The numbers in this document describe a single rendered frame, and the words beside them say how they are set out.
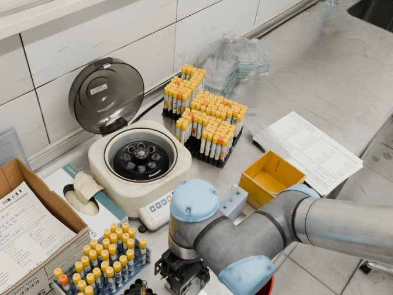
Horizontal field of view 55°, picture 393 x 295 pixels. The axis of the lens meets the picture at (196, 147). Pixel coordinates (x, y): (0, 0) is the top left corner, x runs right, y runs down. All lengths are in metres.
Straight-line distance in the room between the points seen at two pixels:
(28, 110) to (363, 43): 1.51
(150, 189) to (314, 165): 0.55
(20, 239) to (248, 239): 0.59
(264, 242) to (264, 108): 0.88
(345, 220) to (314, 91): 1.07
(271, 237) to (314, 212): 0.08
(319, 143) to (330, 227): 0.79
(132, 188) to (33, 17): 0.45
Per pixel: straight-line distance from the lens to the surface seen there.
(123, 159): 1.05
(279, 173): 1.16
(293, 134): 1.33
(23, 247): 0.99
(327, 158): 1.30
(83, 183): 1.02
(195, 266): 0.77
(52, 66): 1.05
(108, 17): 1.10
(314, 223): 0.58
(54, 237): 0.99
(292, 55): 1.75
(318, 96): 1.56
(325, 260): 2.16
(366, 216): 0.54
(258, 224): 0.61
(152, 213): 1.01
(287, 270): 2.06
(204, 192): 0.60
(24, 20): 0.91
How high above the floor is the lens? 1.77
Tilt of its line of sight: 47 degrees down
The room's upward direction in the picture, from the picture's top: 8 degrees clockwise
